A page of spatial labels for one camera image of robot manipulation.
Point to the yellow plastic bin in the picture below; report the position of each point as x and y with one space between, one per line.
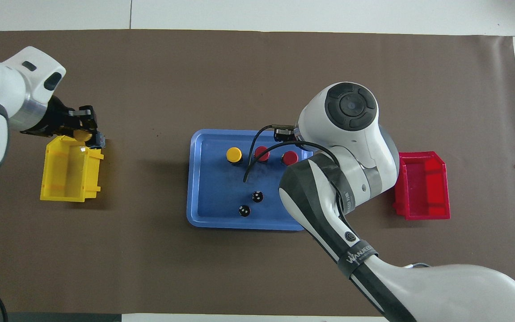
65 179

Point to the brown paper mat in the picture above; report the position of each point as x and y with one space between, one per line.
195 67

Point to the red plastic bin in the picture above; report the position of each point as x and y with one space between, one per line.
423 188

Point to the black push button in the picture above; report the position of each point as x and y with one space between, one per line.
244 210
257 196

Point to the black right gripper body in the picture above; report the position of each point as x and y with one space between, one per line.
284 135

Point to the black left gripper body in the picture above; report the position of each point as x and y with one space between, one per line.
56 120

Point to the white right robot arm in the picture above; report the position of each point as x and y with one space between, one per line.
351 107

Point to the yellow push button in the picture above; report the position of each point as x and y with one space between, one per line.
81 134
234 154

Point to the blue plastic tray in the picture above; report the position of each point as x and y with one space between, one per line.
213 197

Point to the red push button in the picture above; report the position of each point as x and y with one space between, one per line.
289 158
263 154

